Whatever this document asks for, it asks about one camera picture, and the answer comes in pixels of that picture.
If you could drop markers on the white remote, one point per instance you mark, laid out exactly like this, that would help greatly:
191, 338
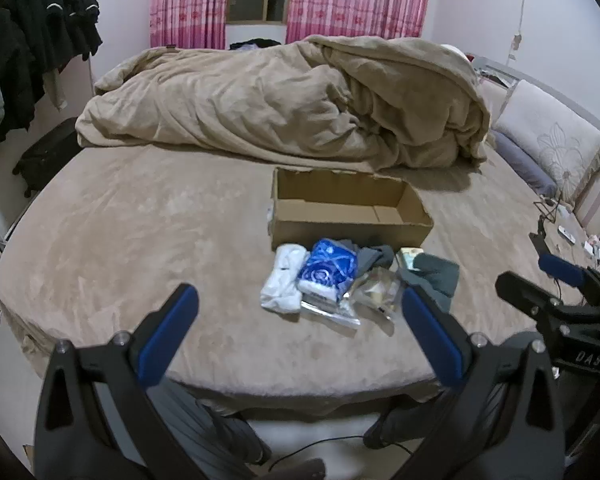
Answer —
566, 234

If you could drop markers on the crinkly clear packet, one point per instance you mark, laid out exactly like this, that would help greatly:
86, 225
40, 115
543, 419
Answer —
375, 292

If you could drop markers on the person's left leg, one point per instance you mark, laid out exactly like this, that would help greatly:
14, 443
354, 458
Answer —
215, 425

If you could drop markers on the blue patterned packet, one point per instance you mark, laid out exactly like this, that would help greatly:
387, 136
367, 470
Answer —
327, 270

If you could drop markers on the cardboard box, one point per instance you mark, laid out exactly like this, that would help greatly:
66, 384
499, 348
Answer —
330, 232

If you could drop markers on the bed with beige sheet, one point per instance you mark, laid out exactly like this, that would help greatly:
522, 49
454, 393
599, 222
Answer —
130, 240

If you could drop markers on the white socks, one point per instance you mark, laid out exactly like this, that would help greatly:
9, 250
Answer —
281, 285

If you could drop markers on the small white boxes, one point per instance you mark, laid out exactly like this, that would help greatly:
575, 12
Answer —
596, 250

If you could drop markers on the black suitcase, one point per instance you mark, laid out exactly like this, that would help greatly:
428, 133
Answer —
47, 155

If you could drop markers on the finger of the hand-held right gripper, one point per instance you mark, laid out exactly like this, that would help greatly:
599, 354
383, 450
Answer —
522, 292
562, 269

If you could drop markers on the grey-purple pillow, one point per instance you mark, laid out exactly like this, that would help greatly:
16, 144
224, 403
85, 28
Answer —
522, 160

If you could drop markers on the white embroidered pillow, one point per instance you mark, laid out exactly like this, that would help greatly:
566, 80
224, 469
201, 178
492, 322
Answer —
555, 130

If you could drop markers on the hanging black clothes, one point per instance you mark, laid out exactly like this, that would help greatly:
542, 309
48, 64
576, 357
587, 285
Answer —
30, 35

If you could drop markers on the dark grey cloth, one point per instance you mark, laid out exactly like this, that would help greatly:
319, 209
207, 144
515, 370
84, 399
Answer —
375, 257

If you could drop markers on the person's right leg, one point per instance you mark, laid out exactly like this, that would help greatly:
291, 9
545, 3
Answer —
405, 425

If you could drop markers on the person's leg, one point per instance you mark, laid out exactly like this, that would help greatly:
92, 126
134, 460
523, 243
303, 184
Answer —
405, 425
215, 425

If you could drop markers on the beige duvet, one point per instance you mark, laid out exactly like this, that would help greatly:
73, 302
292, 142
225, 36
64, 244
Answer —
260, 100

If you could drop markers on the black cloth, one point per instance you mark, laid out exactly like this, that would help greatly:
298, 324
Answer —
252, 44

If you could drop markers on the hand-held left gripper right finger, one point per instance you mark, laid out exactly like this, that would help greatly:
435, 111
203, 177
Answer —
432, 340

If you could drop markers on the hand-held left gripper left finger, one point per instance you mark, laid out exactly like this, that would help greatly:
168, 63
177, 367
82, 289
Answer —
167, 340

